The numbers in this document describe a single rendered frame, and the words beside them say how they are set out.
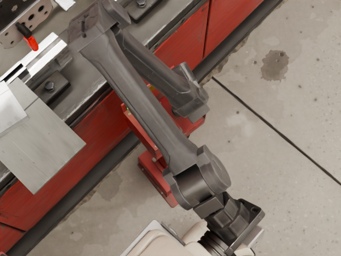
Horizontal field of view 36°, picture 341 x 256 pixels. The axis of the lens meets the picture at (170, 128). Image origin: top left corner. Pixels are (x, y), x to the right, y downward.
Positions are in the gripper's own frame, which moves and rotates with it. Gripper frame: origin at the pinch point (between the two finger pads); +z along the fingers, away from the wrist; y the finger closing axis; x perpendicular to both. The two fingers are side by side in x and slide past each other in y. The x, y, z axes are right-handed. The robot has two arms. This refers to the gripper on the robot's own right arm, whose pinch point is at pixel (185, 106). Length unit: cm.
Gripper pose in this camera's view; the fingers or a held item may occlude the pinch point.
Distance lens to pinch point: 158.1
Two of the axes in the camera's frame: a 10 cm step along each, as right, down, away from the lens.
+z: -1.4, 0.9, 9.9
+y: -6.1, -7.9, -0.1
